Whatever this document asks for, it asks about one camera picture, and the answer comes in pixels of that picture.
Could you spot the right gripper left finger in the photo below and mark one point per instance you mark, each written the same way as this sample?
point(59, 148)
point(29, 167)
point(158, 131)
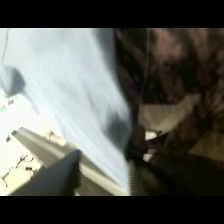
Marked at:
point(60, 178)

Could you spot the dark brown patterned garment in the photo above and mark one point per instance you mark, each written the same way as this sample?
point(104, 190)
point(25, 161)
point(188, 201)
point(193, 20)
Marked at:
point(173, 66)

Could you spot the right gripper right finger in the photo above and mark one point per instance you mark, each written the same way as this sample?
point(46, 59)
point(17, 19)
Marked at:
point(166, 180)

